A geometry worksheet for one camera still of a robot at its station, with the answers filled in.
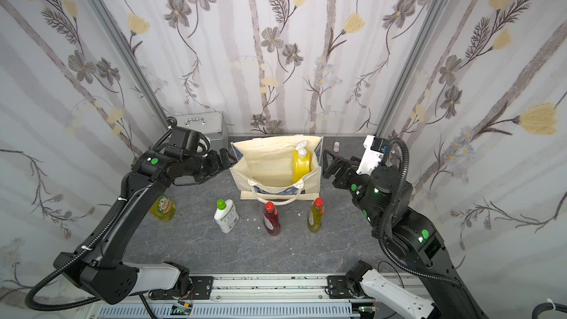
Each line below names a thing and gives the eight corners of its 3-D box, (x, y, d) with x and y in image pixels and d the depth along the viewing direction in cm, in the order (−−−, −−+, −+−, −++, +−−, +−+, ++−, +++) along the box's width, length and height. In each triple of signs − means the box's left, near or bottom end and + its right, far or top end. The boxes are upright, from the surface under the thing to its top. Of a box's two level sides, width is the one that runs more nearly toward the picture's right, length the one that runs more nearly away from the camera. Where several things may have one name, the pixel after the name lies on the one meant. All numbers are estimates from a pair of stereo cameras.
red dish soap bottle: (266, 232, 89) (261, 212, 73) (271, 222, 91) (268, 200, 76) (277, 237, 87) (275, 217, 72) (282, 227, 90) (281, 205, 75)
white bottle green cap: (223, 232, 89) (210, 212, 74) (232, 215, 93) (222, 193, 79) (231, 235, 88) (219, 215, 73) (239, 218, 93) (230, 196, 78)
